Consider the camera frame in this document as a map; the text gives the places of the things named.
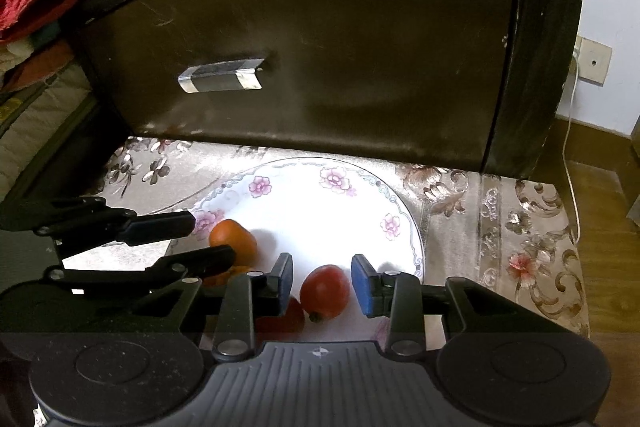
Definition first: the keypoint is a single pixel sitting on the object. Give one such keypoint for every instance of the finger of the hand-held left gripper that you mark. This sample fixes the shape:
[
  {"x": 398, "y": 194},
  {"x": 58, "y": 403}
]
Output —
[
  {"x": 205, "y": 262},
  {"x": 160, "y": 227}
]

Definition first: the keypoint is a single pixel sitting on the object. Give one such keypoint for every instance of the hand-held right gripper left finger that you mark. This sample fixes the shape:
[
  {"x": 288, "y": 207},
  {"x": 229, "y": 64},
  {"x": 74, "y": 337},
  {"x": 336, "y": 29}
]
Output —
[{"x": 285, "y": 272}]

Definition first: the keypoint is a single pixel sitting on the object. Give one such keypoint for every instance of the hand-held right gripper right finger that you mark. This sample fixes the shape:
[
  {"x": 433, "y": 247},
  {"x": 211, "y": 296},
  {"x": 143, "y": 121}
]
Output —
[{"x": 361, "y": 282}]

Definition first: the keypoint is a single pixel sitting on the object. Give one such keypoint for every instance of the orange tangerine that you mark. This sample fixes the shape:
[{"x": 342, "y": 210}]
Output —
[
  {"x": 218, "y": 281},
  {"x": 232, "y": 237}
]

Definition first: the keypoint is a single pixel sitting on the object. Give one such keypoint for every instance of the red tomato with stem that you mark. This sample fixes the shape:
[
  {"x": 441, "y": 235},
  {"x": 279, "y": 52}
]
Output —
[{"x": 325, "y": 292}]

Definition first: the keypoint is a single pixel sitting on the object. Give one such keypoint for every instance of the small red tomato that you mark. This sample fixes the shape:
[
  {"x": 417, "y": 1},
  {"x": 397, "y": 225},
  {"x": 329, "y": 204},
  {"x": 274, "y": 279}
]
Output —
[{"x": 281, "y": 321}]

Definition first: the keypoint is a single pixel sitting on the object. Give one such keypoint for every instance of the white floral bowl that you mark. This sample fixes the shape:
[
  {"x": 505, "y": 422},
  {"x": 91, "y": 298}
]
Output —
[{"x": 310, "y": 212}]

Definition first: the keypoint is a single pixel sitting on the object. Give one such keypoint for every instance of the floral beige mat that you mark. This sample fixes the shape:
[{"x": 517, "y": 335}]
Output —
[{"x": 500, "y": 227}]

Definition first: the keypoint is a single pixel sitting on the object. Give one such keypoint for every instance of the beige mattress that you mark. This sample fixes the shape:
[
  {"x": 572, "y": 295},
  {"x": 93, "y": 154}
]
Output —
[{"x": 30, "y": 142}]

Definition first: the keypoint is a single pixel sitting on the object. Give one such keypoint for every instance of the dark wooden drawer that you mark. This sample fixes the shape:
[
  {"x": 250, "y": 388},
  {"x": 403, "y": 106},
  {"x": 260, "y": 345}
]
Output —
[{"x": 350, "y": 57}]

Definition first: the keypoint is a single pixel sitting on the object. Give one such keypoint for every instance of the wall socket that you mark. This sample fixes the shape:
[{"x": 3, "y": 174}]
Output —
[{"x": 595, "y": 62}]

